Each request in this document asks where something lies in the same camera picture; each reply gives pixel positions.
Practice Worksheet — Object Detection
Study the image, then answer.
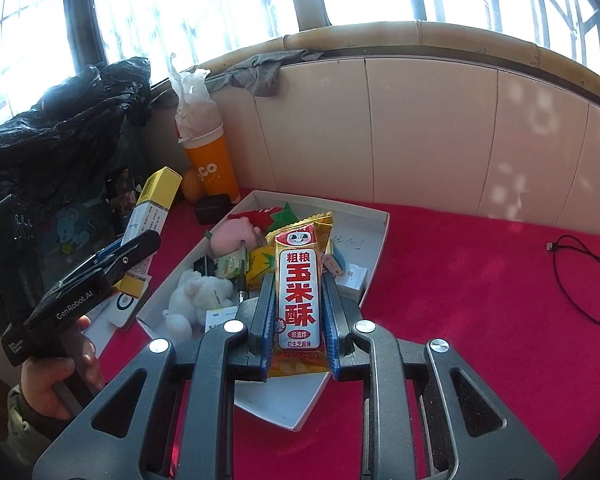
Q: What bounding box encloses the orange cup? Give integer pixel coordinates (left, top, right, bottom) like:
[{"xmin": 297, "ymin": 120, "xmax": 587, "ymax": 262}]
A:
[{"xmin": 177, "ymin": 120, "xmax": 242, "ymax": 203}]

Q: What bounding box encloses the dark printed packet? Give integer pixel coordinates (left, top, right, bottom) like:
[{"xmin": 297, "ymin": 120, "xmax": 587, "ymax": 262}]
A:
[{"xmin": 105, "ymin": 165, "xmax": 138, "ymax": 236}]

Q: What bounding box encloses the cartoon mouse plastic bag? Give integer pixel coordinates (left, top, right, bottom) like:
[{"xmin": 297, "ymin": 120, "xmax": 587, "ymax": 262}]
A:
[{"xmin": 35, "ymin": 195, "xmax": 121, "ymax": 271}]

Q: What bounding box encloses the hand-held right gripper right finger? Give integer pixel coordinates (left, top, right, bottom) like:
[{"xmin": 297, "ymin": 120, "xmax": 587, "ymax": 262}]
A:
[{"xmin": 320, "ymin": 272, "xmax": 561, "ymax": 480}]

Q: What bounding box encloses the white plush toy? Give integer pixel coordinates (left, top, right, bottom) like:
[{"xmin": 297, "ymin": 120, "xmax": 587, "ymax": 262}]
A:
[{"xmin": 161, "ymin": 269, "xmax": 236, "ymax": 341}]

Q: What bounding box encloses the black plastic bag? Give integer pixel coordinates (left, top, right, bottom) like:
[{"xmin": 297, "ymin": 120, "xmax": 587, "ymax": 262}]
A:
[{"xmin": 0, "ymin": 56, "xmax": 153, "ymax": 241}]

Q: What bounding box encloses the red tablecloth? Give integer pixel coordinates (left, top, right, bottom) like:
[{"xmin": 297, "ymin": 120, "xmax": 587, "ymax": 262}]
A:
[{"xmin": 95, "ymin": 195, "xmax": 600, "ymax": 480}]

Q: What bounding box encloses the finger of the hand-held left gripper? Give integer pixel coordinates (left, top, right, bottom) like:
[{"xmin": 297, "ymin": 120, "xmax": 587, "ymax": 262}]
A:
[
  {"xmin": 67, "ymin": 239, "xmax": 131, "ymax": 276},
  {"xmin": 50, "ymin": 230, "xmax": 162, "ymax": 293}
]

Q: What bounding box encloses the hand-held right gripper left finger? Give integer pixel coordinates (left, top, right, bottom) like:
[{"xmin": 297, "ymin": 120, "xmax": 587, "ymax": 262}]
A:
[{"xmin": 32, "ymin": 272, "xmax": 277, "ymax": 480}]

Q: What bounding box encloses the crumpled white paper bag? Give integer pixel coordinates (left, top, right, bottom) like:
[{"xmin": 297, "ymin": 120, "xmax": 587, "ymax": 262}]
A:
[{"xmin": 169, "ymin": 52, "xmax": 216, "ymax": 141}]

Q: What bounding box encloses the person's left hand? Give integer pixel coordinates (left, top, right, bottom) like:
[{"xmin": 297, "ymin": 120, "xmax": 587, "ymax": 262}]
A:
[{"xmin": 19, "ymin": 312, "xmax": 106, "ymax": 421}]

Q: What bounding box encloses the person's left forearm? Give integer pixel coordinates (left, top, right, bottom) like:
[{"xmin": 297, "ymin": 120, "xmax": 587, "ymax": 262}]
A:
[{"xmin": 2, "ymin": 385, "xmax": 81, "ymax": 480}]

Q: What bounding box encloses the orange snack bar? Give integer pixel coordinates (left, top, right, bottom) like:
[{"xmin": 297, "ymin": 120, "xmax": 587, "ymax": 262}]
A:
[{"xmin": 265, "ymin": 211, "xmax": 335, "ymax": 378}]

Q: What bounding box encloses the grey cloth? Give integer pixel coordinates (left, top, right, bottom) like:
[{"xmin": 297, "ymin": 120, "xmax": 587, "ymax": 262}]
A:
[{"xmin": 207, "ymin": 49, "xmax": 326, "ymax": 97}]

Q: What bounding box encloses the black silver pen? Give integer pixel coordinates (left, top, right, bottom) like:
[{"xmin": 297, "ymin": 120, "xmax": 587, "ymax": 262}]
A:
[{"xmin": 236, "ymin": 240, "xmax": 250, "ymax": 303}]

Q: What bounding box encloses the black USB cable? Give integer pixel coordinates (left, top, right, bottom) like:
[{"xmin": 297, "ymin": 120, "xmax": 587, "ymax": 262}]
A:
[{"xmin": 545, "ymin": 234, "xmax": 600, "ymax": 325}]

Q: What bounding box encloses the green snack packet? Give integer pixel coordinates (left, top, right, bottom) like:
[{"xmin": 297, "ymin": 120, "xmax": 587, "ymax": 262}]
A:
[{"xmin": 215, "ymin": 251, "xmax": 245, "ymax": 278}]

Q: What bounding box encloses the yellow white box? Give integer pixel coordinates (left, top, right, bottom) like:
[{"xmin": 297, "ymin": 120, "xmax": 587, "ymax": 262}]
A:
[{"xmin": 112, "ymin": 166, "xmax": 183, "ymax": 296}]

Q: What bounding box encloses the white printed box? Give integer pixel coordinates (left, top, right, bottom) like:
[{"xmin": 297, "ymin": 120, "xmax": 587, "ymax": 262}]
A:
[{"xmin": 82, "ymin": 290, "xmax": 153, "ymax": 331}]

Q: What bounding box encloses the orange fruit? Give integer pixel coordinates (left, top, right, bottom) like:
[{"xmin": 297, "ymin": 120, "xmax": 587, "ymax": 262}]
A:
[{"xmin": 180, "ymin": 167, "xmax": 206, "ymax": 203}]

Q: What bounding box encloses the pink plush toy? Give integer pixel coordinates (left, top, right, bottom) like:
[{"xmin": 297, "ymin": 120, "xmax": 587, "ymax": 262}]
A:
[{"xmin": 206, "ymin": 214, "xmax": 263, "ymax": 256}]

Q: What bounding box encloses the small black box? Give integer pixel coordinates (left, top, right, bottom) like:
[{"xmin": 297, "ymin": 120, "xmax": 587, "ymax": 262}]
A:
[{"xmin": 195, "ymin": 194, "xmax": 232, "ymax": 224}]

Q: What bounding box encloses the white cardboard tray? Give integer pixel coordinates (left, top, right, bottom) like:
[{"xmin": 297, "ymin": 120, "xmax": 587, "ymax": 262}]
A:
[{"xmin": 136, "ymin": 190, "xmax": 391, "ymax": 432}]

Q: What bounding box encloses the red plush toy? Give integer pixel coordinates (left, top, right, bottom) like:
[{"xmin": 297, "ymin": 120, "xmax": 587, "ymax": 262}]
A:
[{"xmin": 228, "ymin": 201, "xmax": 303, "ymax": 233}]

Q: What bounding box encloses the window with metal grille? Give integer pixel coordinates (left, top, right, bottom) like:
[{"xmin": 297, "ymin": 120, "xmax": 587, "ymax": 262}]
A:
[{"xmin": 0, "ymin": 0, "xmax": 600, "ymax": 136}]

